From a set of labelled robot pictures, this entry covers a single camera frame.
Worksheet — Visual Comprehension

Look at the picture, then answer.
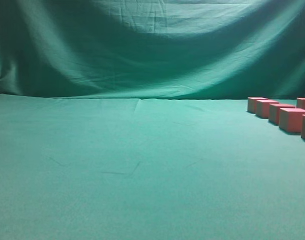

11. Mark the green cloth backdrop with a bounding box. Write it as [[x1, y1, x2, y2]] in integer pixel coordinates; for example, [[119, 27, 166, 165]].
[[0, 0, 305, 240]]

